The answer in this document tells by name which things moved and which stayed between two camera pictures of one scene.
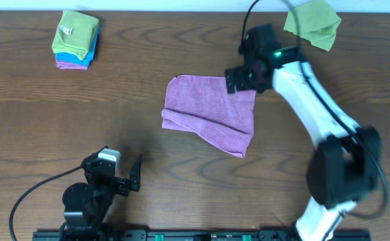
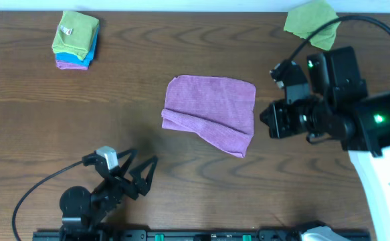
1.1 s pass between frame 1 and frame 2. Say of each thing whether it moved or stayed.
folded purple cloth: stayed
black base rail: stayed
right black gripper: moved
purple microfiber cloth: stayed
